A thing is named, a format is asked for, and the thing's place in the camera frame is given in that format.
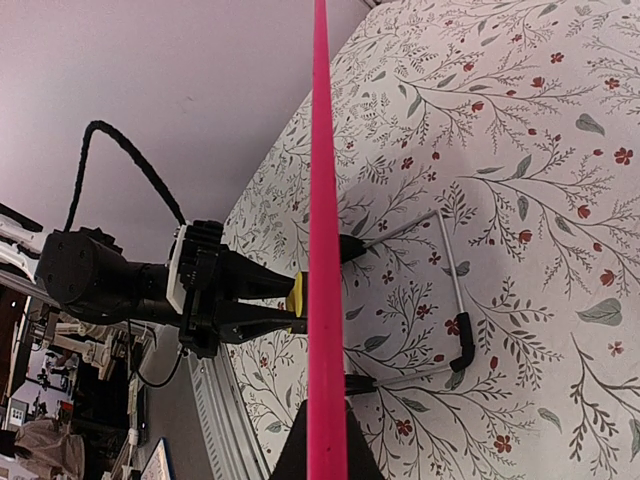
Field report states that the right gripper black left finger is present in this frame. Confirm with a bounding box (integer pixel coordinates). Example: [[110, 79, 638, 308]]
[[269, 400, 308, 480]]

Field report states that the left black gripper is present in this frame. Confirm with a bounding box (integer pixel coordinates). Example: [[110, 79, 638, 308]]
[[179, 243, 308, 358]]

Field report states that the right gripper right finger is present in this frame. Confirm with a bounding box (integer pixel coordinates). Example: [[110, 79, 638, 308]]
[[346, 403, 384, 480]]

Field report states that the pink-framed whiteboard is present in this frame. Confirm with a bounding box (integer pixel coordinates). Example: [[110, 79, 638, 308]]
[[307, 1, 348, 479]]

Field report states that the yellow bone-shaped eraser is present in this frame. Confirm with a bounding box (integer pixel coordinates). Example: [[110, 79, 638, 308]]
[[286, 272, 307, 318]]

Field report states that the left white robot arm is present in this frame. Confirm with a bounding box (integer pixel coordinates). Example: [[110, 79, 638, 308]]
[[35, 220, 307, 358]]

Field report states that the black whiteboard stand foot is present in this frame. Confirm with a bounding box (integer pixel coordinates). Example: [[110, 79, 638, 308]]
[[339, 234, 367, 264]]

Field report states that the front aluminium rail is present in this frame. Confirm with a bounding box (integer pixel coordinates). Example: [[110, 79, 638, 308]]
[[188, 348, 270, 480]]

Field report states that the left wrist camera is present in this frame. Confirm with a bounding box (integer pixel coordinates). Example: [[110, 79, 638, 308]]
[[166, 220, 224, 315]]

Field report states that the whiteboard wire easel stand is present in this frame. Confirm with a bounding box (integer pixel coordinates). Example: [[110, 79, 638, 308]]
[[344, 210, 475, 392]]

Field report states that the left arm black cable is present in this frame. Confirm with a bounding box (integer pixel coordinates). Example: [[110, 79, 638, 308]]
[[62, 119, 187, 234]]

